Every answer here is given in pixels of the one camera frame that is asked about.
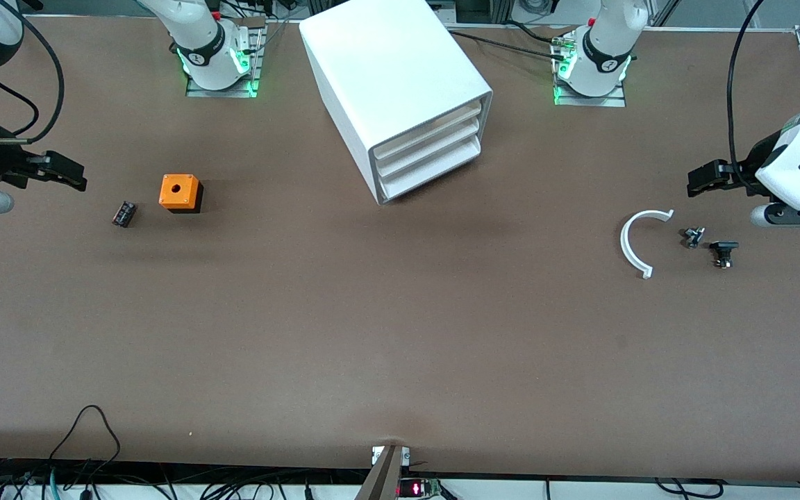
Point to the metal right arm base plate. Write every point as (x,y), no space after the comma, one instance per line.
(195,92)

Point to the white drawer cabinet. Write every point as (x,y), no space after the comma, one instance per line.
(386,69)

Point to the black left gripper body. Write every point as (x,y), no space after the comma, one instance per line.
(749,164)

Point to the small device with red display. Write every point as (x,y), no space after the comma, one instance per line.
(414,489)

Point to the small metal bolt part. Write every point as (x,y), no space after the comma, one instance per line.
(693,238)

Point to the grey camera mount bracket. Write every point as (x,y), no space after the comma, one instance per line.
(382,479)

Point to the orange button enclosure box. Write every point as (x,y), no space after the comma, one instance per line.
(178,194)

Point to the small black plastic part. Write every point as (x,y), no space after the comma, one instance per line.
(723,251)

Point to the white drawer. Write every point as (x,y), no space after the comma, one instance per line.
(428,136)
(428,171)
(428,153)

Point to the small black connector block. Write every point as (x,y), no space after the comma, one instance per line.
(124,214)

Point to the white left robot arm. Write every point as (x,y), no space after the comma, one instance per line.
(605,62)

